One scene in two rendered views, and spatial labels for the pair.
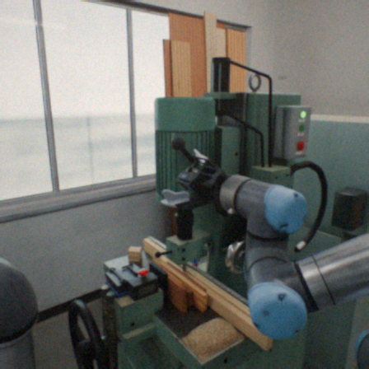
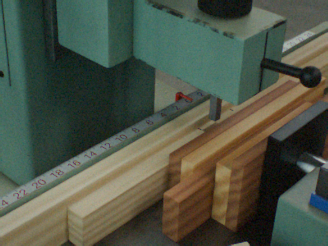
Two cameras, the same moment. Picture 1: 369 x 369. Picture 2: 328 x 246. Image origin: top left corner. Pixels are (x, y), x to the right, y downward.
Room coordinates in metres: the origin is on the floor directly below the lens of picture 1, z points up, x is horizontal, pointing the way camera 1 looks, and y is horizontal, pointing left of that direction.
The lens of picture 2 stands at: (1.12, 0.54, 1.31)
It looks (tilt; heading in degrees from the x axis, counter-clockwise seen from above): 33 degrees down; 257
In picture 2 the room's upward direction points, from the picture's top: 3 degrees clockwise
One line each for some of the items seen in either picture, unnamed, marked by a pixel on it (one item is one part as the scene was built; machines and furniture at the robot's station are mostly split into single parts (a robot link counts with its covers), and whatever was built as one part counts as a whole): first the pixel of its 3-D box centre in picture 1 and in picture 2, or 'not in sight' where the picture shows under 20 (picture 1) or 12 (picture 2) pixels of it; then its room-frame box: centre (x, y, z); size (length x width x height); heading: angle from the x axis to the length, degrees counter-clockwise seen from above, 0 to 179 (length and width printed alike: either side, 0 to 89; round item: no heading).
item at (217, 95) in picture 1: (221, 87); not in sight; (1.03, -0.11, 1.54); 0.08 x 0.08 x 0.17; 36
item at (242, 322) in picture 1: (200, 291); (258, 113); (0.88, -0.05, 0.92); 0.55 x 0.02 x 0.04; 36
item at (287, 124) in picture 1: (291, 132); not in sight; (1.02, -0.34, 1.40); 0.10 x 0.06 x 0.16; 126
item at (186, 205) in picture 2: (170, 281); (246, 163); (0.92, 0.05, 0.92); 0.23 x 0.02 x 0.05; 36
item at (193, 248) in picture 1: (189, 248); (205, 44); (0.96, -0.02, 1.03); 0.14 x 0.07 x 0.09; 126
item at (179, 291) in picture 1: (166, 285); (293, 152); (0.88, 0.06, 0.94); 0.20 x 0.01 x 0.08; 36
